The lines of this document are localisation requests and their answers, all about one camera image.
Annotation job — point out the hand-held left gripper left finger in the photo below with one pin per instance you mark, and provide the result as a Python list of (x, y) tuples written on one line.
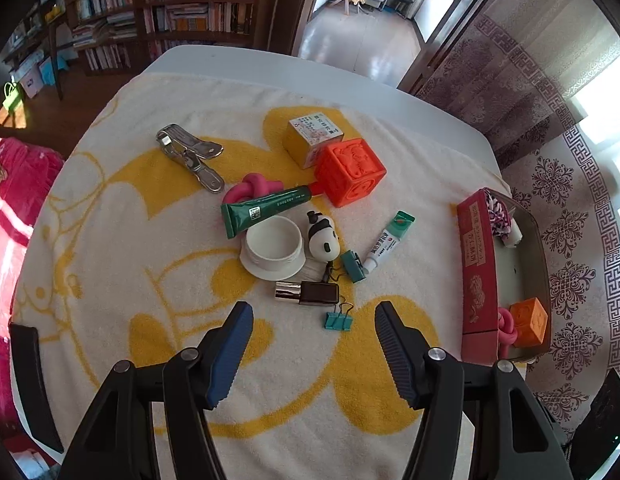
[(230, 355)]

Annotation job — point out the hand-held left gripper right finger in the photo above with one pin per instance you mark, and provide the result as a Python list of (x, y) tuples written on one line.
[(397, 355)]

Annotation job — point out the small teal binder clip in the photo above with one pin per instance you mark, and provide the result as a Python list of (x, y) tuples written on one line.
[(337, 321)]

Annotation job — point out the large teal binder clip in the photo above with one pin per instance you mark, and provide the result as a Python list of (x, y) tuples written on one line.
[(352, 265)]

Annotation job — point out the white round lid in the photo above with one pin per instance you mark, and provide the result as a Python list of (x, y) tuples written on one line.
[(270, 260)]

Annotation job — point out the red tin container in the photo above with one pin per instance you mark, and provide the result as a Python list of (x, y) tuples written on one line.
[(477, 280)]

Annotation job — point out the white and green ointment tube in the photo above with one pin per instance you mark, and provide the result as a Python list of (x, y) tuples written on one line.
[(385, 242)]

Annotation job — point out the panda toy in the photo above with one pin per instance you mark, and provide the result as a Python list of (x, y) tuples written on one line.
[(322, 245)]

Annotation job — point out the pink knot toy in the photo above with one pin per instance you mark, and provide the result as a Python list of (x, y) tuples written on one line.
[(507, 330), (255, 182)]

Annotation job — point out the large orange embossed cube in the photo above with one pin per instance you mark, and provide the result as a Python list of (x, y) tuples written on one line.
[(350, 170)]

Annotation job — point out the metal spring clip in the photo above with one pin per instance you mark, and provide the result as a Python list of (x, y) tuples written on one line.
[(190, 157)]

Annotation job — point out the yellow cardboard box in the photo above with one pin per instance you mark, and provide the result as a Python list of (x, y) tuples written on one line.
[(297, 142)]

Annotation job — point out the small orange cube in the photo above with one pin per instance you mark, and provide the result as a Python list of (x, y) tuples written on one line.
[(527, 320)]

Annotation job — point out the white and yellow towel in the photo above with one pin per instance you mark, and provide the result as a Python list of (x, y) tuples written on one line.
[(140, 240)]

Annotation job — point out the small white bottle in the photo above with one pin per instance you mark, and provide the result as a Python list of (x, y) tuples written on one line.
[(512, 237)]

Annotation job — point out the leopard print scrunchie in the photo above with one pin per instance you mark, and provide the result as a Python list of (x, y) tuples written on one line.
[(497, 215)]

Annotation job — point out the black curved bar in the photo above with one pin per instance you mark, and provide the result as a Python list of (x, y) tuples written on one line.
[(35, 385)]

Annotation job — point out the black box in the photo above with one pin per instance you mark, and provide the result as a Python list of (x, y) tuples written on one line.
[(602, 415)]

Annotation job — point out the patterned purple rug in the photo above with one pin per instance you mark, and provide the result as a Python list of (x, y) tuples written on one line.
[(565, 220)]

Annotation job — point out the red blanket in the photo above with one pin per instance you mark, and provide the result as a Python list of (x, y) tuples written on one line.
[(15, 200)]

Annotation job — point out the green bag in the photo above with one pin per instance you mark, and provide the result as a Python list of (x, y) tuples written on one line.
[(12, 97)]

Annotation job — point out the blue storage boxes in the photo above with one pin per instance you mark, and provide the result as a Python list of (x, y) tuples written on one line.
[(47, 70)]

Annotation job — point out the rows of books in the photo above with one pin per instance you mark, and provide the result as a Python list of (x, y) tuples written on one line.
[(190, 15)]

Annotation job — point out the yellow wooden stool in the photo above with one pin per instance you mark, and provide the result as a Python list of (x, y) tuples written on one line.
[(351, 0)]

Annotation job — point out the wooden bookshelf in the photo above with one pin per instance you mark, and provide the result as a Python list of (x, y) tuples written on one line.
[(140, 5)]

